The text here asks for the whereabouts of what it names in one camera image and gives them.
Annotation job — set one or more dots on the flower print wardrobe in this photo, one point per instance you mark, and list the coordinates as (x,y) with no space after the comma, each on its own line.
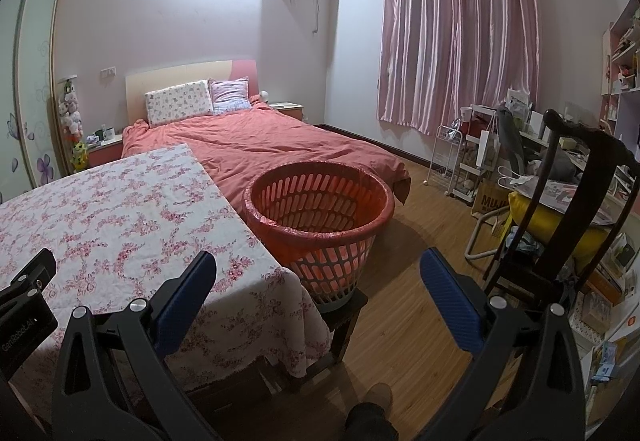
(35,96)

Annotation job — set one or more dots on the cream and pink headboard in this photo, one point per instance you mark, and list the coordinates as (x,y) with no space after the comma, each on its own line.
(180,73)

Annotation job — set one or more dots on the white paper bag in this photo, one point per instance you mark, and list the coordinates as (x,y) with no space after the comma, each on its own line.
(489,148)

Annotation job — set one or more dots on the orange laundry basket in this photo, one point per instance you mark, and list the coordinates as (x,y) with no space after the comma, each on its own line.
(325,273)

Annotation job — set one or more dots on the person's leg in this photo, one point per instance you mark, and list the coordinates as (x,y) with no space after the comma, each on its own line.
(370,423)

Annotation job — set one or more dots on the white mug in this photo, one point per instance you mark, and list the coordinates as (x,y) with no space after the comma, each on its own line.
(108,133)

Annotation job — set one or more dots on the wall socket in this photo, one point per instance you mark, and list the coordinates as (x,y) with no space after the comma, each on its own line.
(108,71)

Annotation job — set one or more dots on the pink striped pillow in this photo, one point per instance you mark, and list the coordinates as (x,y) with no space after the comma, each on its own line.
(230,93)

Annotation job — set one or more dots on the dark wooden chair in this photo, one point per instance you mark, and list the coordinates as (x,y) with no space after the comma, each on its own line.
(595,141)

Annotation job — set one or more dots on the grey office chair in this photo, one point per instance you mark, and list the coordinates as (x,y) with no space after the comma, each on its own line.
(511,141)

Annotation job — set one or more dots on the dark wooden stool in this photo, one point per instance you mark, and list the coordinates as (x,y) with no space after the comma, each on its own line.
(345,321)

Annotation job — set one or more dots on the pink curtain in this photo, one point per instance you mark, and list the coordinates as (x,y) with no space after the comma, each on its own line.
(460,36)

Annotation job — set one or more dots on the hanging plush toys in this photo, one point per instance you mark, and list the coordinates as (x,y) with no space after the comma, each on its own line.
(70,116)

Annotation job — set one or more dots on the pile of boxes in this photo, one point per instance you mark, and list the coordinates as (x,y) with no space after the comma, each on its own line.
(605,321)

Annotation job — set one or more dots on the pink and white bookshelf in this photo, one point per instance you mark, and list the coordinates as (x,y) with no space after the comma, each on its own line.
(622,71)

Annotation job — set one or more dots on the bed with red duvet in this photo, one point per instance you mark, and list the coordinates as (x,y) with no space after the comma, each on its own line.
(280,141)

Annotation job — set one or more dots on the brown paper bag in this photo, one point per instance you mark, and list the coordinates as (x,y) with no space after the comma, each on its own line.
(492,198)

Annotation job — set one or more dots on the white shelf cart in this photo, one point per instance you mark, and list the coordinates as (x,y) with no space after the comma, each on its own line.
(467,166)

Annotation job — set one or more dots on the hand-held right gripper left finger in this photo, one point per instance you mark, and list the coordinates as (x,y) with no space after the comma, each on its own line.
(185,301)

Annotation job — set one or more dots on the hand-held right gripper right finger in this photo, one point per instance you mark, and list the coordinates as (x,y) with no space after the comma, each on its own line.
(450,301)

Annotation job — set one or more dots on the floral tablecloth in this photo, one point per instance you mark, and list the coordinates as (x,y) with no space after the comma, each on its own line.
(125,221)

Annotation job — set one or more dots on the brown slipper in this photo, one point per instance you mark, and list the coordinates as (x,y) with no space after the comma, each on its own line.
(377,396)

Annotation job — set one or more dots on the pink nightstand by curtain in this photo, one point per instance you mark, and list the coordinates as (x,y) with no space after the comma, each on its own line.
(290,112)

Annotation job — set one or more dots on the floral pillow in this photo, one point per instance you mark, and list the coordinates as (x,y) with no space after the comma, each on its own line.
(177,103)

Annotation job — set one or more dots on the pink nightstand with mug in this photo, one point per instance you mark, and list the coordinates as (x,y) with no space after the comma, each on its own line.
(105,152)

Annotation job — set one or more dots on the yellow cushion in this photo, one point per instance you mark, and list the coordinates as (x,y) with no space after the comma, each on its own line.
(550,221)

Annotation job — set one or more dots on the newspaper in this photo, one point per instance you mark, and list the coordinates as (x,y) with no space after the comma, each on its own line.
(565,193)

